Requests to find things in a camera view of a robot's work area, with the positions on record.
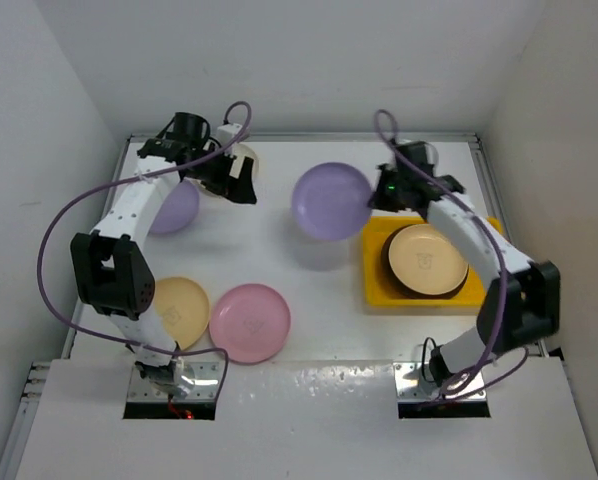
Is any pink plastic plate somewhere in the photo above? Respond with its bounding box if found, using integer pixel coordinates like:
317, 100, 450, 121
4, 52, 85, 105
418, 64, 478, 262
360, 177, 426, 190
209, 283, 291, 364

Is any cream plastic plate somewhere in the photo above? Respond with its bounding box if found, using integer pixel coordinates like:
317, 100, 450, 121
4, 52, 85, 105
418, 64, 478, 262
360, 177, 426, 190
193, 143, 260, 196

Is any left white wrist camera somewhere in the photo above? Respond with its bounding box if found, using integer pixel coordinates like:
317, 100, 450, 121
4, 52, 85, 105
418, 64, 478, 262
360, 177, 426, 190
215, 122, 242, 146

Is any orange plastic plate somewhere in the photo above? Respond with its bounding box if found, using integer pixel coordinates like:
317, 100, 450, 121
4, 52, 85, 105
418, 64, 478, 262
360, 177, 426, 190
153, 277, 210, 350
387, 223, 470, 295

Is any yellow plastic bin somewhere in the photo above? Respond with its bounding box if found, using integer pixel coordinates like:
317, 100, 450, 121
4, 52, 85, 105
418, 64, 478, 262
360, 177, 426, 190
361, 216, 486, 309

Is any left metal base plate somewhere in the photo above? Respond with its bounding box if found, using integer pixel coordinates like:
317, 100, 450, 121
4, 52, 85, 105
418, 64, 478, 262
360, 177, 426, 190
126, 360, 221, 403

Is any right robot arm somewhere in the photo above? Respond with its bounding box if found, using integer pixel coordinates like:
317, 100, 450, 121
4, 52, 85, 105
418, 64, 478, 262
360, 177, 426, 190
369, 140, 561, 400

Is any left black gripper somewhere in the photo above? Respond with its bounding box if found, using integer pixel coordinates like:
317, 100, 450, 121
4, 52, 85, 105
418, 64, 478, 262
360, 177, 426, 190
183, 142, 254, 203

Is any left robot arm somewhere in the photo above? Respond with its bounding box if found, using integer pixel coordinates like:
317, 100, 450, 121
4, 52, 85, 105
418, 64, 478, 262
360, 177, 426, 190
70, 112, 257, 397

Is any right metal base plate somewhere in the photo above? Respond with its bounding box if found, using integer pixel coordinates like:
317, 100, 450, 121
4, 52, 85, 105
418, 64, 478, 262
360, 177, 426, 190
392, 361, 487, 405

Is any metal base plate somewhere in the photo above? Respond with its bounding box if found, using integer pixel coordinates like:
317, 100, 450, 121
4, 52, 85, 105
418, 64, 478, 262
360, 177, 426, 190
392, 361, 487, 405
126, 360, 221, 403

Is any purple plastic plate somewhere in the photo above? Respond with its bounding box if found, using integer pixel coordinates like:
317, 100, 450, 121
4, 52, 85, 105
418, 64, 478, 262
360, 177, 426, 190
149, 180, 200, 235
291, 162, 373, 241

